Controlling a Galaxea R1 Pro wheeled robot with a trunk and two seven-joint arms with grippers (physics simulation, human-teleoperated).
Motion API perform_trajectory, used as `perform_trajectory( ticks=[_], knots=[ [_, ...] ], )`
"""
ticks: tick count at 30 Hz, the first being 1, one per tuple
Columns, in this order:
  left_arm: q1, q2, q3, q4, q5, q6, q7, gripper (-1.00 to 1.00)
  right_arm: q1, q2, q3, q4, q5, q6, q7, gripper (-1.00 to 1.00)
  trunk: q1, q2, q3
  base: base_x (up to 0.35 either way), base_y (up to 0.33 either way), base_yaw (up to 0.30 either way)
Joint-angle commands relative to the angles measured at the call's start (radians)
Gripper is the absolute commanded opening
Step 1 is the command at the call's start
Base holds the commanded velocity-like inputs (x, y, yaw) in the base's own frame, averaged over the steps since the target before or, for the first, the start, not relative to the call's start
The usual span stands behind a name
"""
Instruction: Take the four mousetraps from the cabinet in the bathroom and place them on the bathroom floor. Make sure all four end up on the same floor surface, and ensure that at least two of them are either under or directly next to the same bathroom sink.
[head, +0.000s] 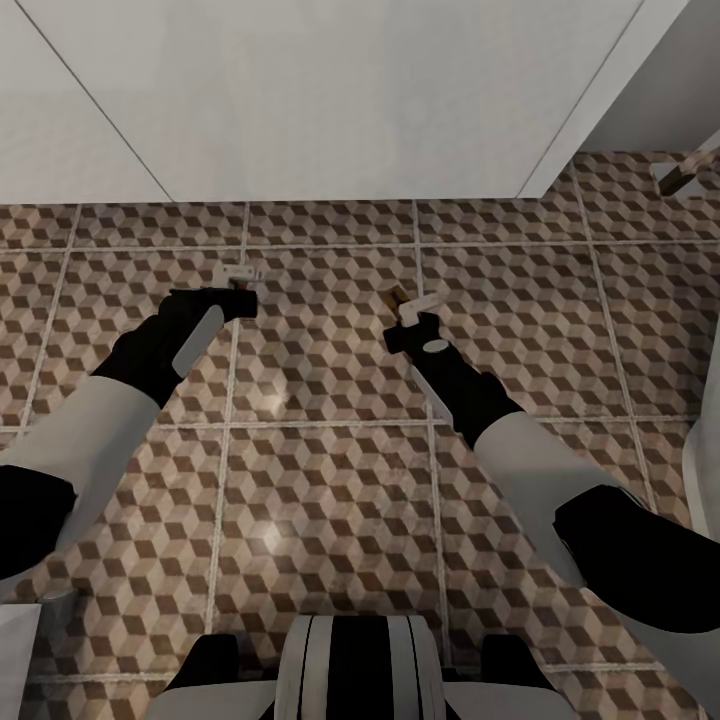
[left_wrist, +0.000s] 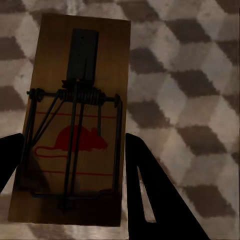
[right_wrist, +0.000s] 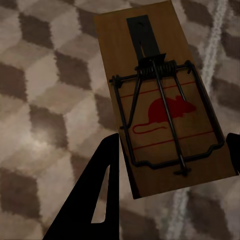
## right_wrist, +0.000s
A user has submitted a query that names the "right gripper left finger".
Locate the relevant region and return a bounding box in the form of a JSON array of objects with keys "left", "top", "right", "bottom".
[{"left": 43, "top": 133, "right": 120, "bottom": 240}]

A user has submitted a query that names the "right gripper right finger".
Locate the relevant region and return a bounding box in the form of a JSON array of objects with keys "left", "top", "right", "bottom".
[{"left": 226, "top": 132, "right": 240, "bottom": 173}]

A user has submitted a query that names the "mousetrap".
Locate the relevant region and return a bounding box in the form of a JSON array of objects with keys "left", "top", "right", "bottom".
[{"left": 93, "top": 0, "right": 239, "bottom": 200}]

